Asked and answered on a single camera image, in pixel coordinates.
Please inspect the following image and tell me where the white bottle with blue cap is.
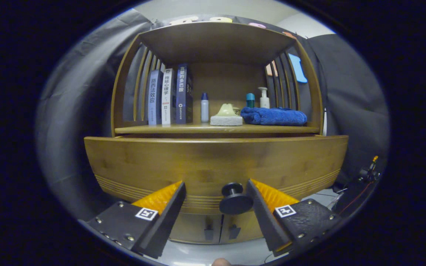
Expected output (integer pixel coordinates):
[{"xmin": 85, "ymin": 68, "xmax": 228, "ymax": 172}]
[{"xmin": 201, "ymin": 92, "xmax": 210, "ymax": 123}]

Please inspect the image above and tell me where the pale green handled scrub brush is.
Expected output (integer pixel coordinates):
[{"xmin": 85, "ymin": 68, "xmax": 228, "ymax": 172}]
[{"xmin": 210, "ymin": 103, "xmax": 243, "ymax": 126}]

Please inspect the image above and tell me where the wooden drawer with black knob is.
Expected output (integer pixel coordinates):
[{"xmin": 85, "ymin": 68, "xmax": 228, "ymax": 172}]
[{"xmin": 84, "ymin": 135, "xmax": 349, "ymax": 215}]

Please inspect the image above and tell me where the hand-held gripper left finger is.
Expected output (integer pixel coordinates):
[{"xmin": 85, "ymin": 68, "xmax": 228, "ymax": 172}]
[{"xmin": 77, "ymin": 181, "xmax": 187, "ymax": 260}]

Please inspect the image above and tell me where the dark navy book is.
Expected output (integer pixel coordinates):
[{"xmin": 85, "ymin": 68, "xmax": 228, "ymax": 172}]
[{"xmin": 175, "ymin": 63, "xmax": 194, "ymax": 125}]

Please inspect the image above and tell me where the white pump bottle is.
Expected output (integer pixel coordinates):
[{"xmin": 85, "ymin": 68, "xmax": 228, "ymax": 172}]
[{"xmin": 258, "ymin": 87, "xmax": 270, "ymax": 109}]

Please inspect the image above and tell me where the black equipment with orange part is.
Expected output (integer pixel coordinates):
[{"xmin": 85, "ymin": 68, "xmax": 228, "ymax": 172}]
[{"xmin": 333, "ymin": 155, "xmax": 382, "ymax": 218}]

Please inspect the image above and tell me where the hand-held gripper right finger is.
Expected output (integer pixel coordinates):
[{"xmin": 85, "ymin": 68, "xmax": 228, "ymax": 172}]
[{"xmin": 245, "ymin": 179, "xmax": 343, "ymax": 258}]

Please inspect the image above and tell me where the wooden cabinet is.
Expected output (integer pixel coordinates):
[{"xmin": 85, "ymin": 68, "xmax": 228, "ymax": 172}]
[{"xmin": 84, "ymin": 21, "xmax": 349, "ymax": 245}]

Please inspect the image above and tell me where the light blue book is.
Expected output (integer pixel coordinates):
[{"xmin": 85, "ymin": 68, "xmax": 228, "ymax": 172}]
[{"xmin": 148, "ymin": 69, "xmax": 163, "ymax": 126}]

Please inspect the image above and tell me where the white book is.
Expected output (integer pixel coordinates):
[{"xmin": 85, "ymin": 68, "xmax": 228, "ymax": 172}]
[{"xmin": 161, "ymin": 68, "xmax": 176, "ymax": 125}]

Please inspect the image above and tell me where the black backdrop cloth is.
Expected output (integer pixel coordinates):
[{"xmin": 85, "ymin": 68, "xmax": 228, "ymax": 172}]
[{"xmin": 35, "ymin": 9, "xmax": 390, "ymax": 222}]

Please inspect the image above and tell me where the folded blue towel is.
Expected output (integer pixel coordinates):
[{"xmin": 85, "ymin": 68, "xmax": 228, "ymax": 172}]
[{"xmin": 240, "ymin": 107, "xmax": 308, "ymax": 126}]

